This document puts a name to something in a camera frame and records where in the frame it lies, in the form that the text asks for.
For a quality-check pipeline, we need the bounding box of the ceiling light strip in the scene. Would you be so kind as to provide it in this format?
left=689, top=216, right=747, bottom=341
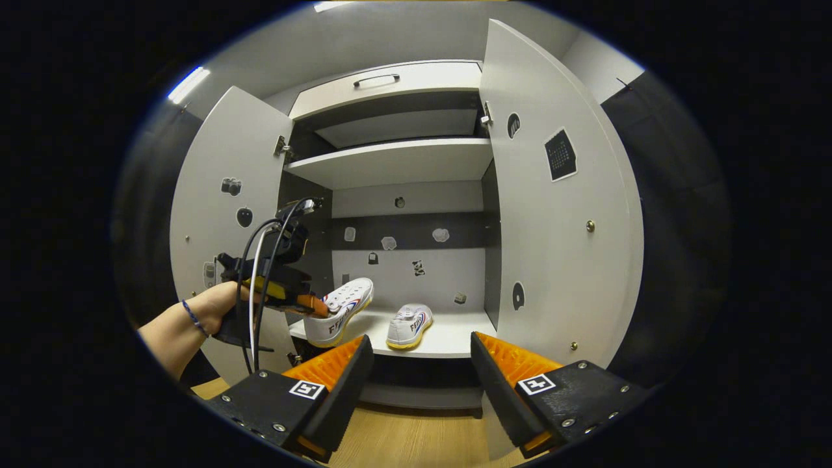
left=167, top=65, right=212, bottom=105

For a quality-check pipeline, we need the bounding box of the white striped shoe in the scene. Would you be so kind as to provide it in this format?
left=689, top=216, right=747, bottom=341
left=303, top=278, right=375, bottom=348
left=386, top=304, right=434, bottom=350

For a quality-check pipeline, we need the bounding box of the white cabinet drawer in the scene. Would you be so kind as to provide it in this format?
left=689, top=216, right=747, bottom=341
left=289, top=60, right=483, bottom=121

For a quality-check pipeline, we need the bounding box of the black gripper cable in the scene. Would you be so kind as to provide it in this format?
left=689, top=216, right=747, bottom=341
left=234, top=198, right=314, bottom=376

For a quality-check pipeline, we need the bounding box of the white shoe cabinet door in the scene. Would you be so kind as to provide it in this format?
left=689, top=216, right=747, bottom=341
left=478, top=18, right=645, bottom=463
left=169, top=86, right=294, bottom=385

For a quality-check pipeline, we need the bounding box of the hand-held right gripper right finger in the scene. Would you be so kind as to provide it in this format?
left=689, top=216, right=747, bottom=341
left=470, top=331, right=651, bottom=459

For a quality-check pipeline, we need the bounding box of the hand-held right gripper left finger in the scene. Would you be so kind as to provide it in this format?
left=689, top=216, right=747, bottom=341
left=203, top=335, right=376, bottom=463

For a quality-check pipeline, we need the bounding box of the white cabinet shelf board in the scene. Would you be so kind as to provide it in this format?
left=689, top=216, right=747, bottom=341
left=289, top=309, right=498, bottom=359
left=284, top=138, right=493, bottom=190

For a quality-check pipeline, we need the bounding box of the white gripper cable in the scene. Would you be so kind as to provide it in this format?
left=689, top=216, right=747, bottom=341
left=248, top=227, right=268, bottom=366

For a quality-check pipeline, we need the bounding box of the blue wrist bracelet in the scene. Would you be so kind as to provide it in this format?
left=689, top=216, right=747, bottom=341
left=181, top=298, right=210, bottom=339

